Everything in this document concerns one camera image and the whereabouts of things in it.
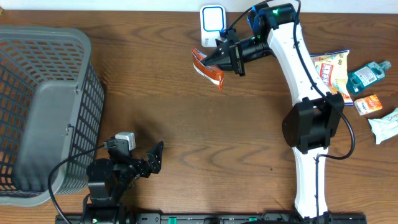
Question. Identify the red brown snack bar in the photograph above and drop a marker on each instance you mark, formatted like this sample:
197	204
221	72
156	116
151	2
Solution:
211	72

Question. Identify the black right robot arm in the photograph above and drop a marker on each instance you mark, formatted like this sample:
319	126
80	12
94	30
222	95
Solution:
316	112

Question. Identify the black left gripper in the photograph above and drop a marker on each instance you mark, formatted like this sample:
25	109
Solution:
153	164

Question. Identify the yellow wet wipes bag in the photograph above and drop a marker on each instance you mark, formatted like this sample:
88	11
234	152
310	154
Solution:
332	68

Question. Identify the grey plastic basket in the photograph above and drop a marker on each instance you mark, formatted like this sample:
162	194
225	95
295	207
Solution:
51	106

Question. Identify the blue mouthwash bottle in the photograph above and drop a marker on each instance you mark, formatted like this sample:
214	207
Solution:
366	76

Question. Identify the orange small box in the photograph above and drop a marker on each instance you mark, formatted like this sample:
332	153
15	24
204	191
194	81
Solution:
368	104

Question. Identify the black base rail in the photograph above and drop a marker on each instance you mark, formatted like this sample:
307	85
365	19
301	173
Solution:
272	217

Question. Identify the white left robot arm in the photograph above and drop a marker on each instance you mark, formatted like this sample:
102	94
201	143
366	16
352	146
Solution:
109	178

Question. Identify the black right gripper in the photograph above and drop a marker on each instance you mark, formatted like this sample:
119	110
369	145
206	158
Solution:
221	56

